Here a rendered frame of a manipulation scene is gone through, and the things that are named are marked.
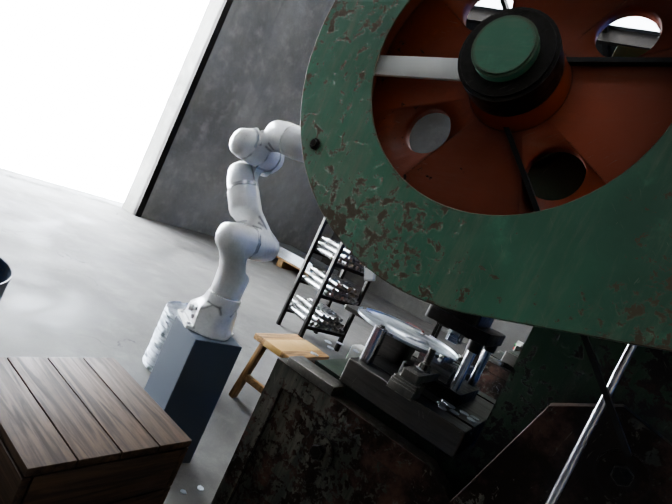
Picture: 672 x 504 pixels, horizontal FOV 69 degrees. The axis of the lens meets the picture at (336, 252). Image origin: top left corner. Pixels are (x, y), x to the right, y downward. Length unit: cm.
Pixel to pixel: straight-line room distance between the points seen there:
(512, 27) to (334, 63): 36
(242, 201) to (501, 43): 106
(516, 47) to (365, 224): 37
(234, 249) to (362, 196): 75
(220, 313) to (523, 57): 120
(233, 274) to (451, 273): 95
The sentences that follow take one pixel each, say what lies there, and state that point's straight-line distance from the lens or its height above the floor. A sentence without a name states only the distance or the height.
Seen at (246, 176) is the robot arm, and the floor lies 98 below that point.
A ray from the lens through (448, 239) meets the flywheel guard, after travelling 81.
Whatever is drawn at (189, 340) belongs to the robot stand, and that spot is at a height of 43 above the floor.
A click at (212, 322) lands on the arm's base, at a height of 50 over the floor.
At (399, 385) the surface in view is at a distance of 107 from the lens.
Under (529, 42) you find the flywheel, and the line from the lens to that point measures 83.
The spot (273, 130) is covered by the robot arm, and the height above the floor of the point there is 116.
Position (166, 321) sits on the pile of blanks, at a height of 23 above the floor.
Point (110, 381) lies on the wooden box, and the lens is 144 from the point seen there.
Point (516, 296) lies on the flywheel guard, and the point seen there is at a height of 99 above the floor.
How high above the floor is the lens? 99
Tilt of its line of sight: 4 degrees down
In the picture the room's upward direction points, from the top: 25 degrees clockwise
